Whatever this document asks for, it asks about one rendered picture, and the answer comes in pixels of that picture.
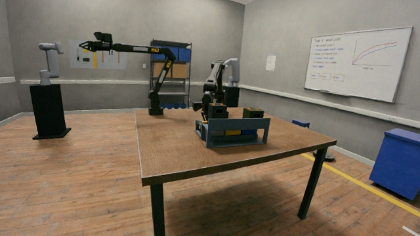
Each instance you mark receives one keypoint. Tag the yellow open bin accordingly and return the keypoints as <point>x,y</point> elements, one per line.
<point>231,132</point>

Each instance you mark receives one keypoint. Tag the olive green case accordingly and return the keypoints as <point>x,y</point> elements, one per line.
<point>252,113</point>

